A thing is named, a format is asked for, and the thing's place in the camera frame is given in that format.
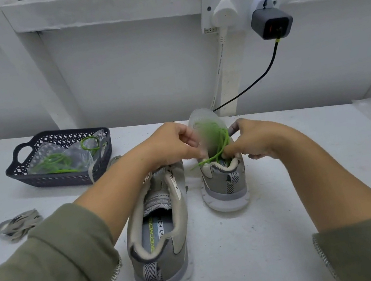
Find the person's right hand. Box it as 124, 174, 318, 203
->
218, 108, 305, 168

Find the person's left hand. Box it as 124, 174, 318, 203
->
130, 116, 209, 174

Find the green shoelace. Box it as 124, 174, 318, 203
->
28, 134, 107, 180
190, 118, 237, 168

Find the gray sneaker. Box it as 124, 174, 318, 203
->
113, 161, 204, 281
186, 102, 253, 217

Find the beige shoelace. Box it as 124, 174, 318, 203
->
0, 207, 47, 246
81, 132, 129, 186

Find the clear plastic bag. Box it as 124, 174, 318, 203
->
22, 130, 114, 183

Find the person's right forearm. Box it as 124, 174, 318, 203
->
276, 119, 371, 281

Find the gray charger adapter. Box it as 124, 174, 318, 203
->
248, 2, 297, 43

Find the white plug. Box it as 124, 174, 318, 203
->
210, 0, 241, 30

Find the dark plastic lattice basket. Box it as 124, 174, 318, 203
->
0, 119, 119, 198

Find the black cable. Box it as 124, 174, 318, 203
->
202, 38, 291, 113

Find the white cable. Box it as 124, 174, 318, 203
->
198, 27, 239, 110

